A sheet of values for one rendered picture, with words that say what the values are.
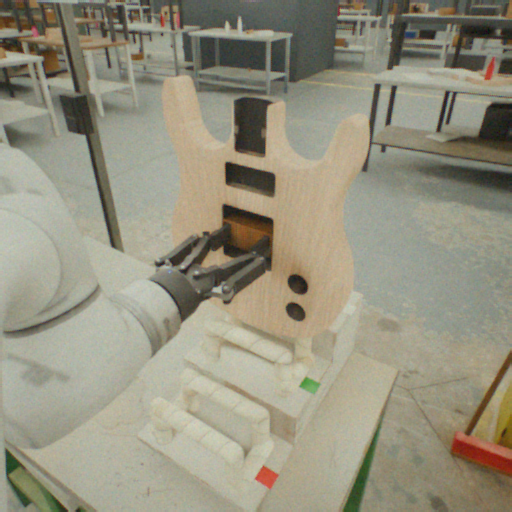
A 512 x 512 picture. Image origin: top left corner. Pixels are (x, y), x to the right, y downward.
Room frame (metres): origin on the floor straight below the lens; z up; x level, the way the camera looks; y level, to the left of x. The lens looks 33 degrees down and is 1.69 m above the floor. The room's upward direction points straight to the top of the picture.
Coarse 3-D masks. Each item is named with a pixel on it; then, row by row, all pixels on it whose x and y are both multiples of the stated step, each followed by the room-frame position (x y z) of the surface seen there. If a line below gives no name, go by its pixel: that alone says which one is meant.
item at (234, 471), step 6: (228, 462) 0.39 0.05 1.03; (240, 462) 0.39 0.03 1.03; (228, 468) 0.39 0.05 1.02; (234, 468) 0.39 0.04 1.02; (240, 468) 0.39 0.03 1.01; (228, 474) 0.39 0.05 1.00; (234, 474) 0.39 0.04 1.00; (240, 474) 0.39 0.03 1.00; (228, 480) 0.39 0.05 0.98; (234, 480) 0.39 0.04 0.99; (240, 480) 0.39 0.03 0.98; (228, 486) 0.39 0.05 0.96; (234, 492) 0.39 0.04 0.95
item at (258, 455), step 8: (272, 440) 0.47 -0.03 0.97; (256, 448) 0.45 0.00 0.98; (264, 448) 0.45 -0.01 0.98; (272, 448) 0.46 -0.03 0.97; (248, 456) 0.43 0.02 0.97; (256, 456) 0.43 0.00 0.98; (264, 456) 0.44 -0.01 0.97; (248, 464) 0.42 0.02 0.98; (256, 464) 0.42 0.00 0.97; (248, 472) 0.40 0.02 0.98; (256, 472) 0.41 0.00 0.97; (248, 480) 0.39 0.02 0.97; (240, 488) 0.38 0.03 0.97
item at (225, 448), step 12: (156, 408) 0.48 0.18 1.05; (168, 408) 0.48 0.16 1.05; (180, 408) 0.48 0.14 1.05; (168, 420) 0.46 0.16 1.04; (180, 420) 0.45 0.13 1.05; (192, 420) 0.45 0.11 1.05; (192, 432) 0.43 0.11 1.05; (204, 432) 0.43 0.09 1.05; (216, 432) 0.43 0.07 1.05; (204, 444) 0.42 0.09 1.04; (216, 444) 0.41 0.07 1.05; (228, 444) 0.41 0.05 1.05; (228, 456) 0.39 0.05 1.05; (240, 456) 0.39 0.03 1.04
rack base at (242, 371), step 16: (272, 336) 0.68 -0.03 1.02; (192, 352) 0.64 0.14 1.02; (224, 352) 0.64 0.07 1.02; (240, 352) 0.64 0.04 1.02; (192, 368) 0.61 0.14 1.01; (208, 368) 0.59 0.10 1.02; (224, 368) 0.59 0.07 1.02; (240, 368) 0.59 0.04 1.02; (256, 368) 0.59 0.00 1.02; (272, 368) 0.59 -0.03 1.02; (320, 368) 0.59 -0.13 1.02; (224, 384) 0.56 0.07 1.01; (240, 384) 0.55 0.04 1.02; (256, 384) 0.55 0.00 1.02; (272, 384) 0.55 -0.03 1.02; (256, 400) 0.52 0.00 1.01; (272, 400) 0.52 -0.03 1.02; (288, 400) 0.52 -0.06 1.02; (304, 400) 0.52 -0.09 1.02; (320, 400) 0.57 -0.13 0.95; (272, 416) 0.50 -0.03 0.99; (288, 416) 0.48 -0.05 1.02; (304, 416) 0.51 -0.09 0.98; (272, 432) 0.50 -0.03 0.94; (288, 432) 0.48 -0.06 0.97
